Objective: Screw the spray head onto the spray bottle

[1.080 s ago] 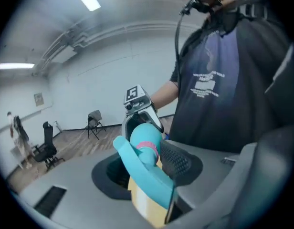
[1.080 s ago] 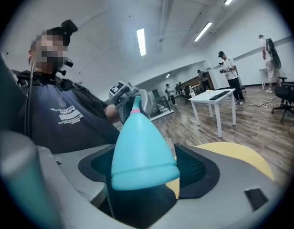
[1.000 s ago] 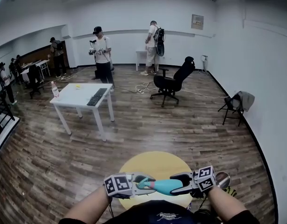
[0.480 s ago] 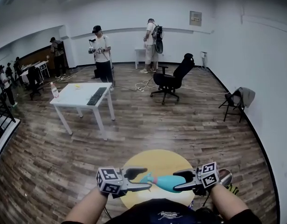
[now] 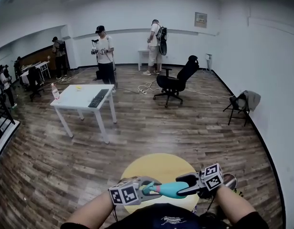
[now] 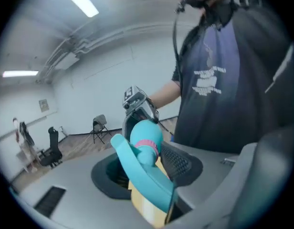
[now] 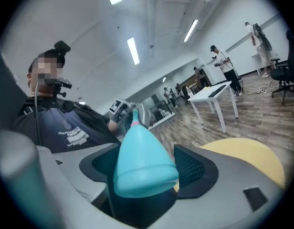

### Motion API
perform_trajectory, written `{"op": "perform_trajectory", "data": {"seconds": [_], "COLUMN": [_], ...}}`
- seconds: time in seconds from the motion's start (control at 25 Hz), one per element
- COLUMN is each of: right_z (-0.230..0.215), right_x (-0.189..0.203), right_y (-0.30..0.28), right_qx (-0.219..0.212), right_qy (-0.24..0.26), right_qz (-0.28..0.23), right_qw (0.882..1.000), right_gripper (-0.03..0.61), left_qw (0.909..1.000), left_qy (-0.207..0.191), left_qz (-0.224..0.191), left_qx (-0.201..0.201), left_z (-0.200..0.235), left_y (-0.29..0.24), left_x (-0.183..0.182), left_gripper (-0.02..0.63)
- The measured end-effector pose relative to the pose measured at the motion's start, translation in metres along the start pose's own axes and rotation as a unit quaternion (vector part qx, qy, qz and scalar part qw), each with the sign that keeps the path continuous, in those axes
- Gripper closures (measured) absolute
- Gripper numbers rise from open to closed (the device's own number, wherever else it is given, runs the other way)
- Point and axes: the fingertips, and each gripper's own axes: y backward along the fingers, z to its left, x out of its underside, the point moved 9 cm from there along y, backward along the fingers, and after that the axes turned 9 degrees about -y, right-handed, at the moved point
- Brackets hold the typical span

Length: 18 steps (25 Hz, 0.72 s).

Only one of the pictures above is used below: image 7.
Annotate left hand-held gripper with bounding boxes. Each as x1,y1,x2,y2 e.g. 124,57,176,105
109,99,153,136

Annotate white square table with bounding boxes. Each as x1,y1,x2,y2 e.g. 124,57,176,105
187,81,240,134

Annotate yellow round table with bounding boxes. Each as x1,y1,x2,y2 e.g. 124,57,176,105
173,138,286,193

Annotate black chest camera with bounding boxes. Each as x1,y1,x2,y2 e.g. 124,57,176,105
45,78,73,100

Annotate black head camera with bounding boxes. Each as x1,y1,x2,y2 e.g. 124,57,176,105
53,41,71,57

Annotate black office chair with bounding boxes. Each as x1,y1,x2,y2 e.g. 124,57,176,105
270,30,294,104

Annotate person's dark t-shirt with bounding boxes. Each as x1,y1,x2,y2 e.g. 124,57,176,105
13,96,121,154

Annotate person's head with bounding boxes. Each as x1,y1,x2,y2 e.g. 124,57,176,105
27,49,66,97

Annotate white narrow table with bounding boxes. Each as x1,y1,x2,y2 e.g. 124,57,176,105
251,52,264,76

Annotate person's left hand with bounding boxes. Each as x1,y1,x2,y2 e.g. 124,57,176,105
110,112,126,128

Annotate black keyboard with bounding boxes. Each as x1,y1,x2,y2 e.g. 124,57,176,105
208,84,227,98

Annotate teal bottle with pink cap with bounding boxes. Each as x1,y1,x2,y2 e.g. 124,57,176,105
113,124,180,198

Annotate person's left forearm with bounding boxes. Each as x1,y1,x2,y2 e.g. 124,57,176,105
107,125,121,142

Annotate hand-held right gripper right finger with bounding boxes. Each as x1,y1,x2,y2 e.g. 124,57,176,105
147,143,285,229

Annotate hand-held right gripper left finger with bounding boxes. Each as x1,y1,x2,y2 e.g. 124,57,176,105
52,143,120,204

